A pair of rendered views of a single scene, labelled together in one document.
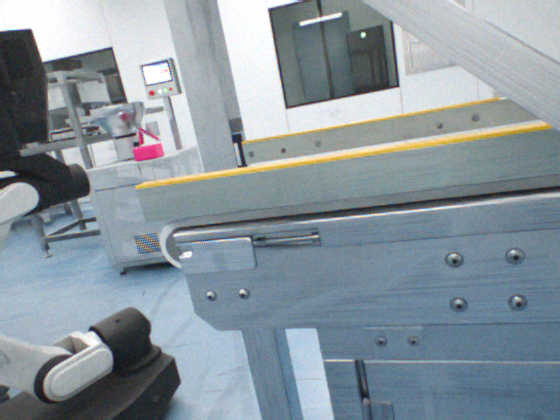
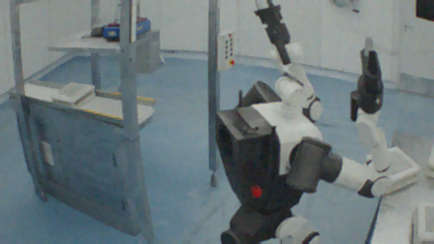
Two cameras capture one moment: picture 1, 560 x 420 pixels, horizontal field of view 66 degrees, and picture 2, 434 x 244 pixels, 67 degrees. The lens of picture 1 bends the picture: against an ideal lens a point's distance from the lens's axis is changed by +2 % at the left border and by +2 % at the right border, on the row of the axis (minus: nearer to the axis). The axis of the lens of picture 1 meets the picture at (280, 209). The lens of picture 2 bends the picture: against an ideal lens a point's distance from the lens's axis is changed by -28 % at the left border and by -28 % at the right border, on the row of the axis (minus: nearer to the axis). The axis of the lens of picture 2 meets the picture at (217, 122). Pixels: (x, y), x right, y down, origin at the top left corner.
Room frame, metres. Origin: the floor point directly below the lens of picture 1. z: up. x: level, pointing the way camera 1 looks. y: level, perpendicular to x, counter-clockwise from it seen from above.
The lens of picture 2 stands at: (2.51, 0.70, 1.84)
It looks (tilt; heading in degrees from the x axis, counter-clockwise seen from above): 25 degrees down; 187
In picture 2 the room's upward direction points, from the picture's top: straight up
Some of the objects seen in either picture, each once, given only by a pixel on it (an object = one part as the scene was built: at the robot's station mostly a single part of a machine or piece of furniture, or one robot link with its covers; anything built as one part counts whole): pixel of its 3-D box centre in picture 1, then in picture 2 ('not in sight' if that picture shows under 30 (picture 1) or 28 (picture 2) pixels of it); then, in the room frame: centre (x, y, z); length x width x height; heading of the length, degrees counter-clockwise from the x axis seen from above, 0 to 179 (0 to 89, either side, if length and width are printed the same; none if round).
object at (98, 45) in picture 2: not in sight; (99, 41); (0.43, -0.21, 1.31); 0.62 x 0.38 x 0.04; 72
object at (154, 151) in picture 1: (148, 152); not in sight; (2.82, 0.77, 0.80); 0.16 x 0.12 x 0.09; 79
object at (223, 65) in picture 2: not in sight; (226, 49); (-0.28, 0.44, 1.03); 0.17 x 0.06 x 0.26; 162
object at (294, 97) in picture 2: not in sight; (291, 95); (1.26, 0.78, 1.34); 0.10 x 0.07 x 0.09; 24
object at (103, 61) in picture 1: (79, 101); not in sight; (5.92, 2.32, 1.43); 1.32 x 0.01 x 1.11; 79
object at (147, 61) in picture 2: not in sight; (139, 52); (0.36, 0.02, 1.20); 0.22 x 0.11 x 0.20; 72
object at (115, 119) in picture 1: (133, 131); not in sight; (3.10, 0.92, 0.95); 0.49 x 0.36 x 0.37; 79
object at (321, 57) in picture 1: (333, 48); not in sight; (5.29, -0.99, 1.43); 1.38 x 0.01 x 1.16; 79
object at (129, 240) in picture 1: (156, 209); not in sight; (3.04, 0.88, 0.38); 0.63 x 0.57 x 0.76; 79
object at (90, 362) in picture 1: (68, 364); not in sight; (1.25, 0.77, 0.28); 0.21 x 0.20 x 0.13; 137
